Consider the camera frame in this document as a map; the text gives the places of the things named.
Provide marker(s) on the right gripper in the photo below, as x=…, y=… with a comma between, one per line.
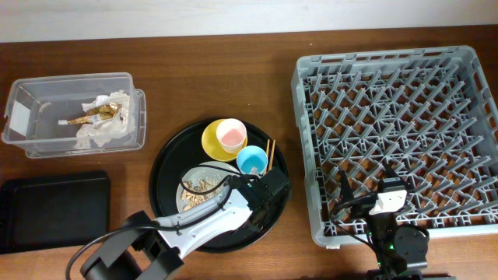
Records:
x=361, y=207

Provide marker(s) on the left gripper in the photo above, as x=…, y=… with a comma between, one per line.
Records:
x=254, y=229

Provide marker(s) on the blue cup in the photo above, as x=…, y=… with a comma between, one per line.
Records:
x=251, y=160

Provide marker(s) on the grey round plate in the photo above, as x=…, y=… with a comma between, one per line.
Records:
x=186, y=175

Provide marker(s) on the pink cup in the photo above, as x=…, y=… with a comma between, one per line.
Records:
x=231, y=134

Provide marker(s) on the food scraps and rice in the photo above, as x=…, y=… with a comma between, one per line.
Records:
x=199, y=190

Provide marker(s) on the white tissue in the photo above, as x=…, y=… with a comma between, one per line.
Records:
x=113, y=124

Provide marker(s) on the gold foil wrapper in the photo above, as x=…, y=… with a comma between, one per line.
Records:
x=95, y=115

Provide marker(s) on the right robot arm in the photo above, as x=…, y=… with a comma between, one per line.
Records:
x=400, y=249

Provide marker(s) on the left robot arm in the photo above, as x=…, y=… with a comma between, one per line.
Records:
x=145, y=248

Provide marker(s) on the grey plastic dishwasher rack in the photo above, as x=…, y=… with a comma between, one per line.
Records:
x=429, y=112

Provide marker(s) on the wooden chopstick right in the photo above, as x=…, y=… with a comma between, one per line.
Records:
x=271, y=154

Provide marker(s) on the wooden chopstick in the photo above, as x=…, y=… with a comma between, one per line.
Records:
x=267, y=156
x=271, y=154

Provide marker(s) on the wooden chopstick left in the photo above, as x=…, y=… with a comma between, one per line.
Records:
x=267, y=156

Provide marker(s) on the black rectangular tray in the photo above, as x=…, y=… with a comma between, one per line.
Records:
x=41, y=213

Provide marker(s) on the clear plastic bin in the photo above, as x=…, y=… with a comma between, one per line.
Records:
x=35, y=106

